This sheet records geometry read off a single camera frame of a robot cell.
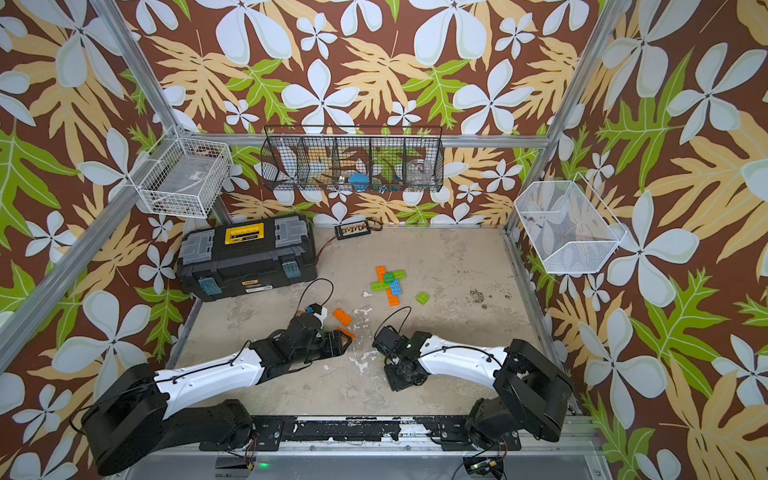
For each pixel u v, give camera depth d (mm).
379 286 1014
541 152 960
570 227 836
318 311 789
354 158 977
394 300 987
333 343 754
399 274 1055
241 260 887
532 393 424
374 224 1237
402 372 610
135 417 408
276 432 739
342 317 955
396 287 1014
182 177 861
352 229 1187
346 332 909
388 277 1020
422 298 985
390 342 666
